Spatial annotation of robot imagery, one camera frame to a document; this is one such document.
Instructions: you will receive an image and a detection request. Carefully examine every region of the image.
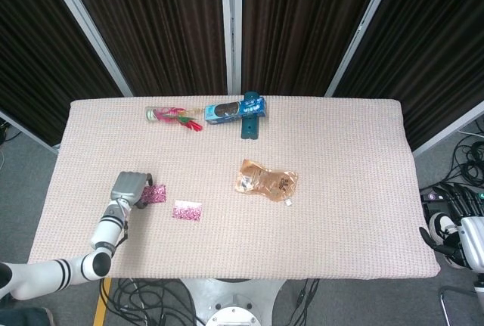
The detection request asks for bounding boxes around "beige waffle tablecloth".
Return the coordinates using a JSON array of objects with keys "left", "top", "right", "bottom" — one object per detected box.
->
[{"left": 28, "top": 95, "right": 442, "bottom": 281}]

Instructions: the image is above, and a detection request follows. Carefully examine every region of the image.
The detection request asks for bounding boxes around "pink glitter packet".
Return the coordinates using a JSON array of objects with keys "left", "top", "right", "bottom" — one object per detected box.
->
[
  {"left": 172, "top": 203, "right": 204, "bottom": 222},
  {"left": 142, "top": 184, "right": 168, "bottom": 204}
]

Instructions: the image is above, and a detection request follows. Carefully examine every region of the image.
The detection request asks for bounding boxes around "chrome tube frame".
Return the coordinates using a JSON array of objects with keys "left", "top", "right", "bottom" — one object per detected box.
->
[{"left": 438, "top": 286, "right": 484, "bottom": 326}]

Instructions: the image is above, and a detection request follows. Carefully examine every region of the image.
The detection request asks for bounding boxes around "clear plastic tube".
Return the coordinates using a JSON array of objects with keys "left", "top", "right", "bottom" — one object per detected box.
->
[{"left": 144, "top": 105, "right": 179, "bottom": 125}]

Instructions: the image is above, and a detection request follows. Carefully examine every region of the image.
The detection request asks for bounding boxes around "yellow floor tape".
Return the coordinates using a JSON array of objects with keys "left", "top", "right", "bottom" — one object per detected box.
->
[{"left": 92, "top": 279, "right": 113, "bottom": 326}]

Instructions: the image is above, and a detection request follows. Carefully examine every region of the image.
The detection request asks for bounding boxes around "black grey right robot hand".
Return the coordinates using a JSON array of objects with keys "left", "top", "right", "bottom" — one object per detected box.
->
[{"left": 418, "top": 184, "right": 484, "bottom": 271}]

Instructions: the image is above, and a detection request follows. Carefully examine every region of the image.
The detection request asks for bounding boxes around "dark folding screen panel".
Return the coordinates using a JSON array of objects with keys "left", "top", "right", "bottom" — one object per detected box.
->
[
  {"left": 0, "top": 0, "right": 133, "bottom": 154},
  {"left": 60, "top": 0, "right": 234, "bottom": 98},
  {"left": 324, "top": 0, "right": 484, "bottom": 157},
  {"left": 231, "top": 0, "right": 389, "bottom": 98}
]

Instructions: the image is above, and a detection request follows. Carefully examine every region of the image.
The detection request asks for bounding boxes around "black cable with inline switch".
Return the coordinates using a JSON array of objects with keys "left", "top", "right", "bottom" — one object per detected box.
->
[{"left": 293, "top": 278, "right": 321, "bottom": 326}]

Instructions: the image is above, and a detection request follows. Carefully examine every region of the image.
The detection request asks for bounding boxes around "black power strip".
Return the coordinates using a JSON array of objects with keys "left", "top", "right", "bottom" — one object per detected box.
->
[{"left": 420, "top": 186, "right": 484, "bottom": 203}]

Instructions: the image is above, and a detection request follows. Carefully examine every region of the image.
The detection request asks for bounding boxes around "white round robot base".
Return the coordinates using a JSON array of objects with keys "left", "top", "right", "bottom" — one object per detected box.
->
[{"left": 180, "top": 278, "right": 285, "bottom": 326}]

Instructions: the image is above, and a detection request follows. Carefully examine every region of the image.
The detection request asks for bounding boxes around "blue cookie box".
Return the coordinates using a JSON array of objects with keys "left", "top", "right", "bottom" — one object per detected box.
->
[{"left": 203, "top": 98, "right": 268, "bottom": 126}]

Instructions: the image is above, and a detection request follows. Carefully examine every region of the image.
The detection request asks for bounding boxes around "black floor cable bundle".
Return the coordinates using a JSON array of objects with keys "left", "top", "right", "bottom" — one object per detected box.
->
[
  {"left": 98, "top": 278, "right": 200, "bottom": 326},
  {"left": 434, "top": 117, "right": 484, "bottom": 191}
]

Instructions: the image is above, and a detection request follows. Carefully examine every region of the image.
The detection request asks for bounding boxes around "white black sneaker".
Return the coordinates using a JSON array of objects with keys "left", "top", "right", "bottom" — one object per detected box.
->
[{"left": 428, "top": 212, "right": 461, "bottom": 269}]

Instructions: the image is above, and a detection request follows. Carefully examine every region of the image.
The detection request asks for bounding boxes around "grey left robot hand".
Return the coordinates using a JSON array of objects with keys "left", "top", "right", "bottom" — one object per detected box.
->
[{"left": 110, "top": 171, "right": 154, "bottom": 210}]

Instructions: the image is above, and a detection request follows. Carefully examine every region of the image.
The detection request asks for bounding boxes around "brown spout pouch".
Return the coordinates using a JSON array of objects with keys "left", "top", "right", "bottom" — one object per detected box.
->
[{"left": 233, "top": 158, "right": 299, "bottom": 206}]

